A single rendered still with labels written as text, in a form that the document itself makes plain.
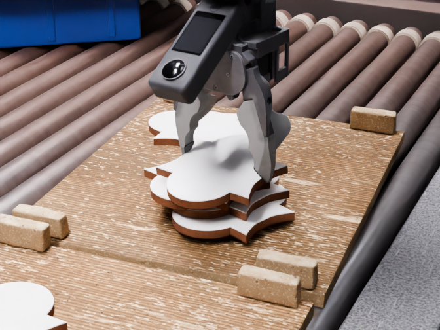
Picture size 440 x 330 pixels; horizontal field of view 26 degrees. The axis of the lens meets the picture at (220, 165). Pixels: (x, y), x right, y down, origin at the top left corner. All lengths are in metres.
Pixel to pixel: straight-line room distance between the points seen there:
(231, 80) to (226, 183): 0.11
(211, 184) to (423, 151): 0.37
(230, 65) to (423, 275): 0.29
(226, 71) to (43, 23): 0.72
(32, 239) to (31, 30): 0.70
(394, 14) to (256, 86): 0.85
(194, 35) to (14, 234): 0.27
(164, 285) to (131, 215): 0.15
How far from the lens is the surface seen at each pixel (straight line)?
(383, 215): 1.09
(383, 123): 1.25
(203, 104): 1.00
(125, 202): 1.07
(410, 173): 1.19
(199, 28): 0.93
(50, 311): 0.88
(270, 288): 0.88
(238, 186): 0.97
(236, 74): 0.94
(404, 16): 1.76
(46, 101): 1.41
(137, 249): 0.98
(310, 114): 1.37
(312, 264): 0.90
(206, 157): 1.02
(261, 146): 0.96
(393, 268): 1.00
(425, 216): 1.10
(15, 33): 1.63
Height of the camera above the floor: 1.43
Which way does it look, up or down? 26 degrees down
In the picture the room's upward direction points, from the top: straight up
